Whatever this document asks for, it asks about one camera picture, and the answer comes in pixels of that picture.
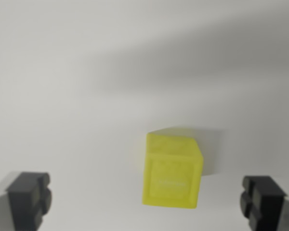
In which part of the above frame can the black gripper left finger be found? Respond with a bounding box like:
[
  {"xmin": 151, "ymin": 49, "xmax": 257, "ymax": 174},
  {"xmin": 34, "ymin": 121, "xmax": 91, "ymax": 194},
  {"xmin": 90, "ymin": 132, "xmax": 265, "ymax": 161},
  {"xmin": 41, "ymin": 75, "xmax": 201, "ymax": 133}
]
[{"xmin": 0, "ymin": 171, "xmax": 53, "ymax": 231}]

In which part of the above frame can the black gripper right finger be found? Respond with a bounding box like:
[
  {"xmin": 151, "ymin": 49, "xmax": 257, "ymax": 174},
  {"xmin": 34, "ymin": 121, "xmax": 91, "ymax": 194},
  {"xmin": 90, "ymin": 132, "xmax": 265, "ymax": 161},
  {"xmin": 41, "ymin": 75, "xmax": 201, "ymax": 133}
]
[{"xmin": 239, "ymin": 176, "xmax": 289, "ymax": 231}]

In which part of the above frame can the yellow cube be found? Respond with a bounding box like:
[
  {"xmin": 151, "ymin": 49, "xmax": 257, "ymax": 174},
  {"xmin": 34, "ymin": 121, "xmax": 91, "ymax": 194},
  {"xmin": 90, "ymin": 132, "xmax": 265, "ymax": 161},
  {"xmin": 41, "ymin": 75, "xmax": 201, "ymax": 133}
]
[{"xmin": 141, "ymin": 127, "xmax": 204, "ymax": 210}]

